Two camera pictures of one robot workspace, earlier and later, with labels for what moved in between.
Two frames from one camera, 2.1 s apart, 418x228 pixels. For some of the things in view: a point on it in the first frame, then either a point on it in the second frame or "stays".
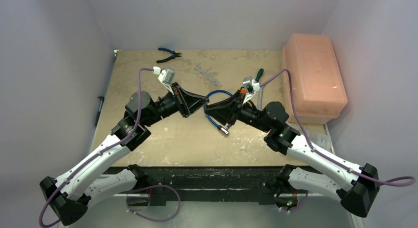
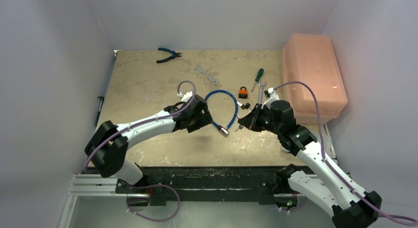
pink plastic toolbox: [319, 88] stays
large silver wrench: [259, 101] stays
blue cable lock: [223, 130] stays
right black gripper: [236, 106] -> [254, 115]
